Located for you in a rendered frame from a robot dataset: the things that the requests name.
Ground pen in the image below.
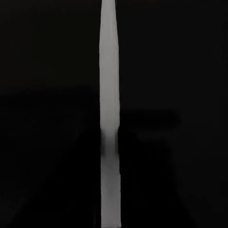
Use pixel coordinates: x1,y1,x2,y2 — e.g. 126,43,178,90
92,0,122,228

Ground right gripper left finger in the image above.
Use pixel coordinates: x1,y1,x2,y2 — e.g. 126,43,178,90
8,126,100,228

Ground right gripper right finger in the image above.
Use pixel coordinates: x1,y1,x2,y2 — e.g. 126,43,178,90
119,127,200,228

